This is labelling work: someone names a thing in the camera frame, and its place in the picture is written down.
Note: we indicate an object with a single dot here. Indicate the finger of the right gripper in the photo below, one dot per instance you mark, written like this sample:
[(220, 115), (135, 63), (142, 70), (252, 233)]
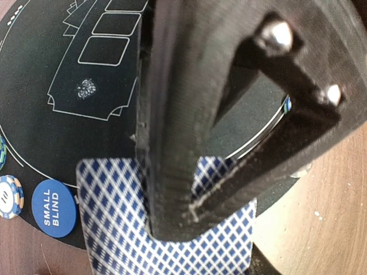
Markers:
[(194, 45), (291, 139)]

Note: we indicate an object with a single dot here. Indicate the green white chips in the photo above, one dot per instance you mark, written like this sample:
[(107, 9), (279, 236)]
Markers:
[(3, 152), (287, 105)]

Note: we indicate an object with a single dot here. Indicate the blue small blind button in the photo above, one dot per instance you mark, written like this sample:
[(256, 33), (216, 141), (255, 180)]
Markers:
[(54, 208)]

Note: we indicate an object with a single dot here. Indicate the round black poker mat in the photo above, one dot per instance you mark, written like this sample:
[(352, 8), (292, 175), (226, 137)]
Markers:
[(71, 74)]

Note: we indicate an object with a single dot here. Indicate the blue white chips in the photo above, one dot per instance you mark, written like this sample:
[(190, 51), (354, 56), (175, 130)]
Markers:
[(12, 197)]

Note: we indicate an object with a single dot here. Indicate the blue card deck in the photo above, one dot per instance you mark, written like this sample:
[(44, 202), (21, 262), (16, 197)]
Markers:
[(114, 220)]

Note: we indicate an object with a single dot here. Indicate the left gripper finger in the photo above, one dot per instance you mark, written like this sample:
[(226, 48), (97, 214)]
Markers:
[(260, 265)]

